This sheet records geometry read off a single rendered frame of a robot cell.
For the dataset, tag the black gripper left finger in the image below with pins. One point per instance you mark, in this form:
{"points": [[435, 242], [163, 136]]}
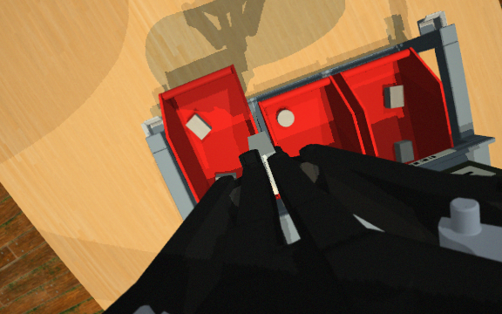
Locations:
{"points": [[191, 263]]}

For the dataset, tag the grey metal block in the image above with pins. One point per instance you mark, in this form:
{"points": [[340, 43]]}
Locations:
{"points": [[220, 175], [404, 151], [394, 96]]}

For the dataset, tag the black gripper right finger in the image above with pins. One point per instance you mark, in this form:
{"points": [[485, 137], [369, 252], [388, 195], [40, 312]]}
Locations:
{"points": [[456, 211]]}

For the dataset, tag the olive green case with orange latches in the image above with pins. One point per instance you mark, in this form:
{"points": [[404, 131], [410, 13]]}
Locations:
{"points": [[475, 168]]}

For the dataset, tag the beige round disc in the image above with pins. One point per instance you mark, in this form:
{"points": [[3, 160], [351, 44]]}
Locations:
{"points": [[285, 118]]}

